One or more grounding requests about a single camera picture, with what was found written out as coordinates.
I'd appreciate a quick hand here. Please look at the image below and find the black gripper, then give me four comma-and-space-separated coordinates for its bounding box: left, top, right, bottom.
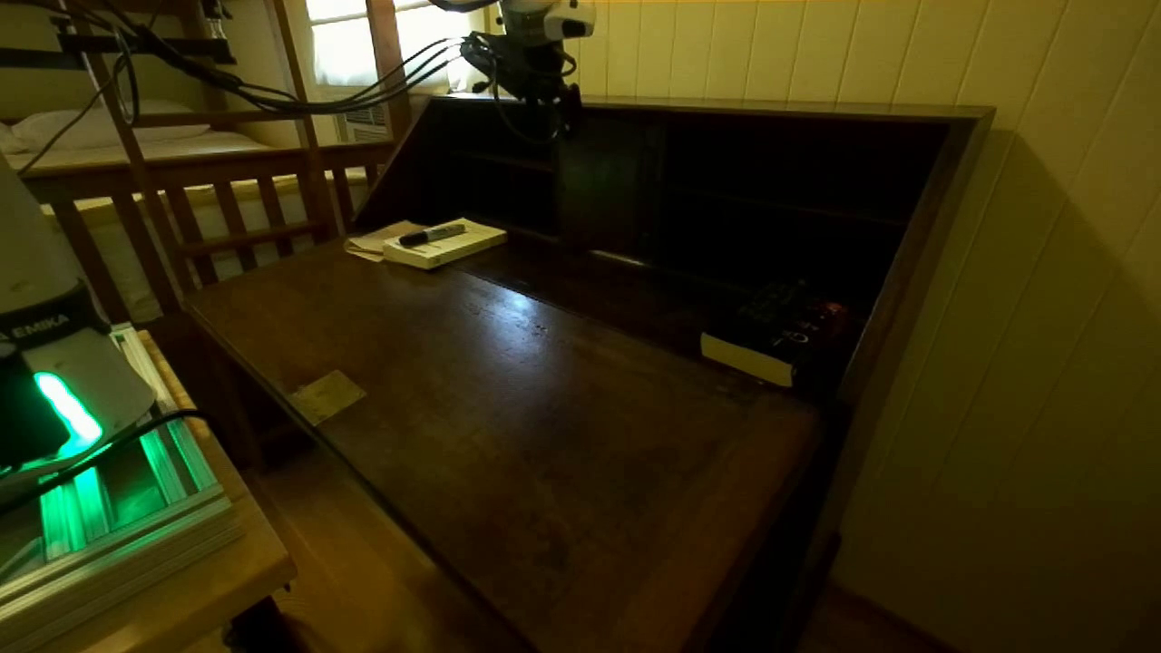
462, 29, 586, 145

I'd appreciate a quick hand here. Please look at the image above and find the white book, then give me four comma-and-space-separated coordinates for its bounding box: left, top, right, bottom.
380, 215, 513, 273

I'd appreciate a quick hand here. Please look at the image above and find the black grey marker pen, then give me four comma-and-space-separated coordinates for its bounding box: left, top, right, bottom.
397, 220, 470, 252

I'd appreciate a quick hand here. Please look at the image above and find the white window air conditioner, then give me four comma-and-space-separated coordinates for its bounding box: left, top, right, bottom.
329, 101, 397, 145

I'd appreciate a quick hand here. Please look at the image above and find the bright window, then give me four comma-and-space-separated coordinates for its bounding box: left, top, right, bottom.
301, 0, 487, 95

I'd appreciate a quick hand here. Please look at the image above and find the brown paper envelope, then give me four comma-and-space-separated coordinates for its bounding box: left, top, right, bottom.
343, 218, 421, 266

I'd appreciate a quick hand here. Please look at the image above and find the black calculator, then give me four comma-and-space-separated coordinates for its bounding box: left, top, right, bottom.
728, 282, 857, 368

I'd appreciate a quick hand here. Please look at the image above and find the white flat box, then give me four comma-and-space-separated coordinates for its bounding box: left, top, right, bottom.
696, 328, 802, 391

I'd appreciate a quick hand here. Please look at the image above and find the dark wooden secretary desk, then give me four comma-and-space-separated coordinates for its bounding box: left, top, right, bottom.
176, 90, 996, 653

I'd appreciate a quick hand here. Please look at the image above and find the small paper label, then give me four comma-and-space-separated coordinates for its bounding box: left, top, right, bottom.
288, 368, 370, 429

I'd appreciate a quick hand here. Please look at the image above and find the black metal bar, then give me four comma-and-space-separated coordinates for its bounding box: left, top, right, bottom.
0, 34, 241, 70

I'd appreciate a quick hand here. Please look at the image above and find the wooden bunk ladder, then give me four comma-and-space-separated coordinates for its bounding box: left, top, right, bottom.
59, 0, 347, 311

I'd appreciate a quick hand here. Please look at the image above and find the white mattress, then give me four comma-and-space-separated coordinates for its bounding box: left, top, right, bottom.
0, 101, 277, 174

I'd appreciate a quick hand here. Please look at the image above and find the light wooden side table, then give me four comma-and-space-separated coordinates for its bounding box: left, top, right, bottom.
0, 323, 301, 653

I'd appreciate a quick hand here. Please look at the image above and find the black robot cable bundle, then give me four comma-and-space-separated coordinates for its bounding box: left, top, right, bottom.
48, 5, 487, 121

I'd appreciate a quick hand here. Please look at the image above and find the thin black base cable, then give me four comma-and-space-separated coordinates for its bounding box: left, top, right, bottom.
0, 405, 209, 512

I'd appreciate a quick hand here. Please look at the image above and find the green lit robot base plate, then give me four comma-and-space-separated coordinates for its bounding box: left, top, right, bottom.
0, 323, 241, 611

